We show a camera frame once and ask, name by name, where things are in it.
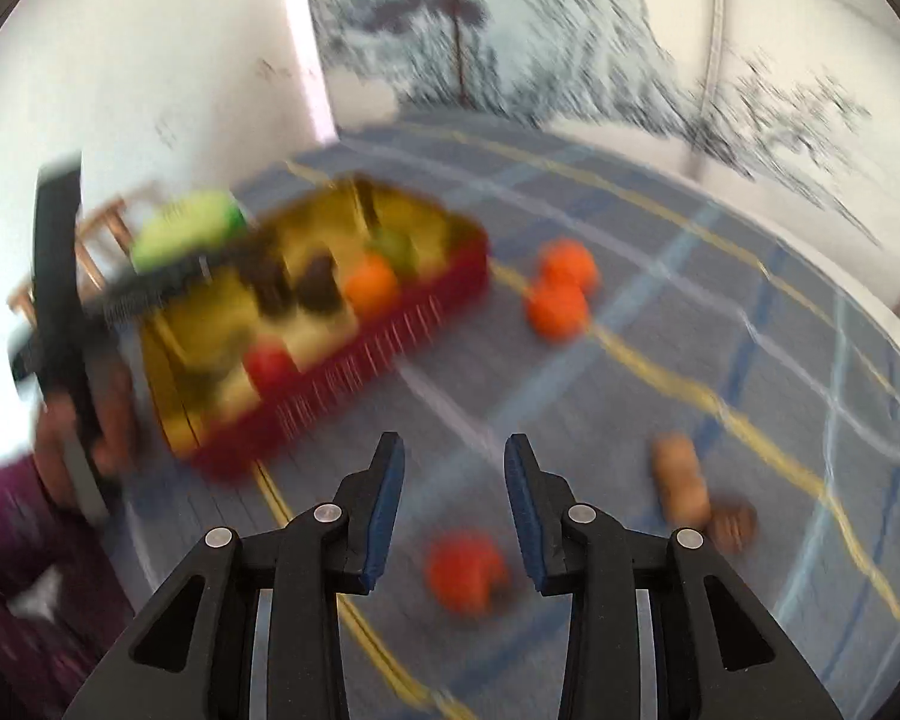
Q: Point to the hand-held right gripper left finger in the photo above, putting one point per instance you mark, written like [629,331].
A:
[386,510]

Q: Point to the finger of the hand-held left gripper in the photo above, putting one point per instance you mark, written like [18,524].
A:
[157,281]

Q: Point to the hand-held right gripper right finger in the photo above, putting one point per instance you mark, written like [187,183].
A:
[525,517]

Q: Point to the small red fruit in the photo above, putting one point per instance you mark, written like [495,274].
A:
[465,574]
[270,369]

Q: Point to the dark brown fruit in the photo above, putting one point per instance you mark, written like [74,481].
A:
[271,285]
[319,286]
[733,526]

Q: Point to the red and gold tin box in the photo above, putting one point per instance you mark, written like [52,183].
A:
[360,375]

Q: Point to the tan longan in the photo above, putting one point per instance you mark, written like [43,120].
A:
[686,501]
[675,459]

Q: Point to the orange tangerine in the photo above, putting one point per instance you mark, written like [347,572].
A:
[371,286]
[568,266]
[557,309]

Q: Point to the person's left forearm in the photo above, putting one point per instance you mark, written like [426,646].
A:
[22,555]

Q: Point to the person's left hand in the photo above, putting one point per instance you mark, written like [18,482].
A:
[116,420]

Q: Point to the green tissue pack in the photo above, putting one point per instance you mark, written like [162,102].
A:
[187,229]

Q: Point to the wooden chair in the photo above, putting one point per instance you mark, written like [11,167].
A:
[101,232]

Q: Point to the green round fruit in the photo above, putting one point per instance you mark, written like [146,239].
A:
[395,251]

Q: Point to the ink landscape painted screen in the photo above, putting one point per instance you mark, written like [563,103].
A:
[570,30]

